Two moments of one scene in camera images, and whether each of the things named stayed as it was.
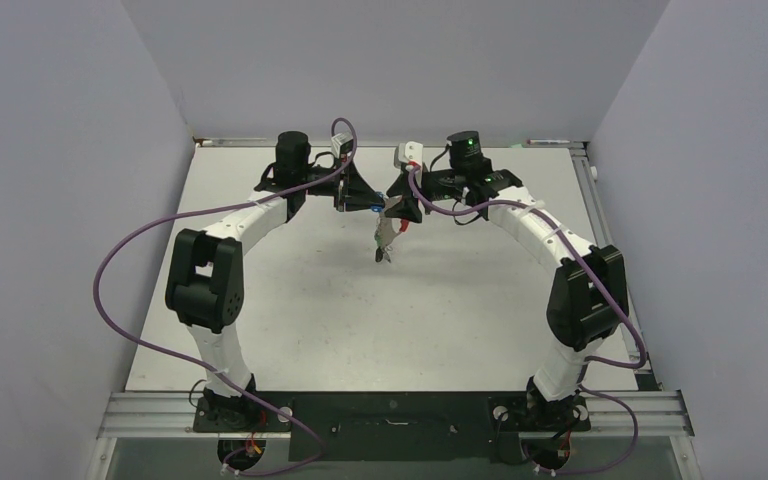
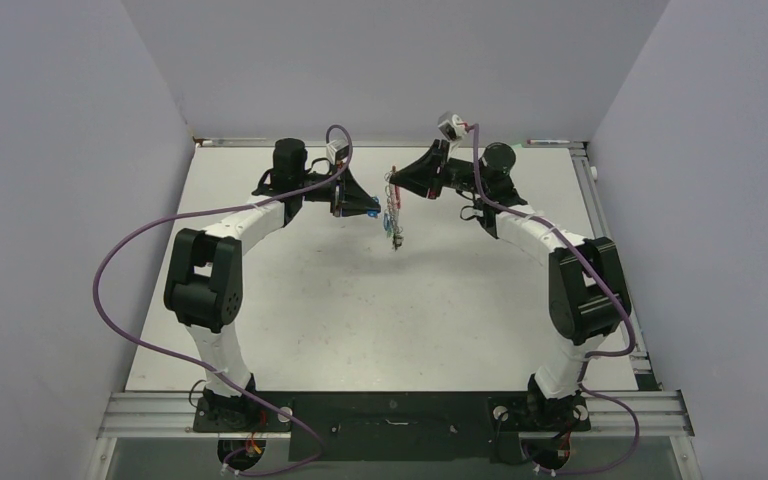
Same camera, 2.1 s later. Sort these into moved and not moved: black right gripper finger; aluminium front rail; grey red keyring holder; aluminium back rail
Moved: black right gripper finger; grey red keyring holder
Not moved: aluminium back rail; aluminium front rail
